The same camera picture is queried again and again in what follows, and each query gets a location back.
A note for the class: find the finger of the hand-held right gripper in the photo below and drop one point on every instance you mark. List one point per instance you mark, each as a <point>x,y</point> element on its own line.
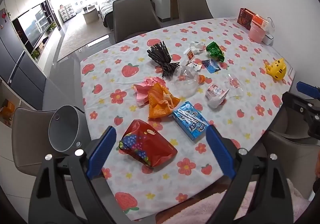
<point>297,102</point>
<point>308,89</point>

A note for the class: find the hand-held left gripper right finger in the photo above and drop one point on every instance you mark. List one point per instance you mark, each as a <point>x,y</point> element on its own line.
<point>220,154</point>

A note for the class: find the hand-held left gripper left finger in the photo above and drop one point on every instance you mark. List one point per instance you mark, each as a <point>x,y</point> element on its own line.
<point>102,154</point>

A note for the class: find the blue drink carton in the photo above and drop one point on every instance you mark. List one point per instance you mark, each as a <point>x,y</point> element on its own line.
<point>190,120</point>

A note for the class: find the grey trash bin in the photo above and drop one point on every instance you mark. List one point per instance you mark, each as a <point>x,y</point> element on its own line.
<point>62,129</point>

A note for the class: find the red fruit print snack bag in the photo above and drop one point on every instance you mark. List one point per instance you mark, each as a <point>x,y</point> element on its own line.
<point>150,146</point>

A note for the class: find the clear plastic wrapper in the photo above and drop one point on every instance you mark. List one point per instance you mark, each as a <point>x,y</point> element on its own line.
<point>235,85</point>

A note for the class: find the orange snack bag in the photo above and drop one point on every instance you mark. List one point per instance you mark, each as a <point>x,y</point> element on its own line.
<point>157,106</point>

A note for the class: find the pink paper wrapper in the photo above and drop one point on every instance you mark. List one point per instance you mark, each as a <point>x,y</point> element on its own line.
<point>141,90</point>

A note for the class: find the clear bottle with orange cap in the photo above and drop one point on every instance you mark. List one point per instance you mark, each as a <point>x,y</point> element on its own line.
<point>185,81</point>

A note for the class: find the small blue packet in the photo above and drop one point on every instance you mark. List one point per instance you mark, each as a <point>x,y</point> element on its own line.
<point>211,66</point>

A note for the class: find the small white torn packet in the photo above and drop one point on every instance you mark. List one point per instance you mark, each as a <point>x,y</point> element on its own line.
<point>195,66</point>

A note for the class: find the green snack bag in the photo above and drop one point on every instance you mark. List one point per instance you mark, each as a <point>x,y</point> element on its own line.
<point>214,50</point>

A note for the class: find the white packet with red label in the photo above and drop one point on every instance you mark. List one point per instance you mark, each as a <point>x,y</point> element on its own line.
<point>190,54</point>

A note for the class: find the white tissue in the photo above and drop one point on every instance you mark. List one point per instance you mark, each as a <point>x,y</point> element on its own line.
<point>197,46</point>

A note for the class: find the bundle of dark sticks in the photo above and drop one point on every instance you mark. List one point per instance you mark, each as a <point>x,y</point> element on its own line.
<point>160,55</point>

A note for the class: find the strawberry flower print tablecloth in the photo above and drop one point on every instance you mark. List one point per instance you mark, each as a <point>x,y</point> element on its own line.
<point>225,119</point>

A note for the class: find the yellow cat toy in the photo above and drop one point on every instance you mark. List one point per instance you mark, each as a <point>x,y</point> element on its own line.
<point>276,69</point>

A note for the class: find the pink fuzzy clothing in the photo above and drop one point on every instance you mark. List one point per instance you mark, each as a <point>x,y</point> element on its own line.
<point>250,204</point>

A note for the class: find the white rectangular box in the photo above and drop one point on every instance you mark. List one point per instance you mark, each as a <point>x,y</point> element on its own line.
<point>267,39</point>

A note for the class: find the pink cup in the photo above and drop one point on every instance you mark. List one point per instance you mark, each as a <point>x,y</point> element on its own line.
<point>257,34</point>

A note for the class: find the orange tissue packet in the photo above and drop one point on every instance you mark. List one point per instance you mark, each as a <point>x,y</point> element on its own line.
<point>260,21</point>

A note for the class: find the red box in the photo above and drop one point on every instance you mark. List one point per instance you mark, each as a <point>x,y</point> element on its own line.
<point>245,18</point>

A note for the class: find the orange cardboard box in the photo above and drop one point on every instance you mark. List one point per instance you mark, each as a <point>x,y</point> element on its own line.
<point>7,111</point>

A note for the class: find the green potted plant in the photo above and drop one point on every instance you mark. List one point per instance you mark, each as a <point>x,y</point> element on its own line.
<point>35,54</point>
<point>52,26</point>

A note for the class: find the beige rug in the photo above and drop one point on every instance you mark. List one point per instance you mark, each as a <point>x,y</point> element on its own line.
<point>82,34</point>

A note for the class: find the dark grey fridge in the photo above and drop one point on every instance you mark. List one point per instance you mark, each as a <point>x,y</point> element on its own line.
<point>15,64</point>

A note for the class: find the white drawer cabinet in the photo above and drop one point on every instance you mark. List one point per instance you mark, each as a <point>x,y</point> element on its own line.
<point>67,13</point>

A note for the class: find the wall television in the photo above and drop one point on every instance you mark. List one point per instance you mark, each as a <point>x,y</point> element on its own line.
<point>33,24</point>

